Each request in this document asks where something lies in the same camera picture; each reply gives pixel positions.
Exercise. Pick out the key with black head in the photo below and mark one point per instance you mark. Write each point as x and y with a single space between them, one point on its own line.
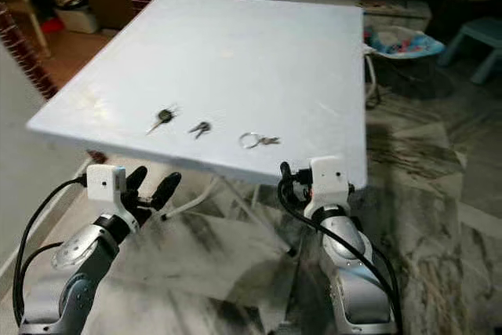
165 115

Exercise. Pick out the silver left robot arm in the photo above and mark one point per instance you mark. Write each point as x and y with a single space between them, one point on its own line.
74 272

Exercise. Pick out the round basket with patterned lining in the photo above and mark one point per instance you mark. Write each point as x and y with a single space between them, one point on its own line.
400 41

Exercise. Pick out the pair of small keys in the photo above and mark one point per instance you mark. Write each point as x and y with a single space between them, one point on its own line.
201 128

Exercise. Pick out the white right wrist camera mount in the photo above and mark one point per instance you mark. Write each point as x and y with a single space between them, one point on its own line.
328 178

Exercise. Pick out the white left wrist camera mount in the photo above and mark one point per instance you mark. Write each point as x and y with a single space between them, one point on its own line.
103 184

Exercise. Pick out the light blue plastic stool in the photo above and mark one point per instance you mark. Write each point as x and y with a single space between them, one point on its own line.
478 33

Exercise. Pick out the white plastic container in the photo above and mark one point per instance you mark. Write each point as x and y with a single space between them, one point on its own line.
78 20

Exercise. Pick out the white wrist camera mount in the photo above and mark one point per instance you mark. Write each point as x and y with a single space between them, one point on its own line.
328 178
103 184

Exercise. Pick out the white table leg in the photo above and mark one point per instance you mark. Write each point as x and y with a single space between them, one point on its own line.
263 220

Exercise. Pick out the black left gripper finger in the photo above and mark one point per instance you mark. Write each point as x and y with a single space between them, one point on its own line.
167 187
138 178

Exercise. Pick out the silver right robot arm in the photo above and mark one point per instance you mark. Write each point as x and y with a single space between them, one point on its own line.
357 280

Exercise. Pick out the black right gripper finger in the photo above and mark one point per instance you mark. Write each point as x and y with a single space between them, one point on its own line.
285 174

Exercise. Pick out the red brick pillar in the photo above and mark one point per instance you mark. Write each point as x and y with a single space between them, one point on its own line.
23 52

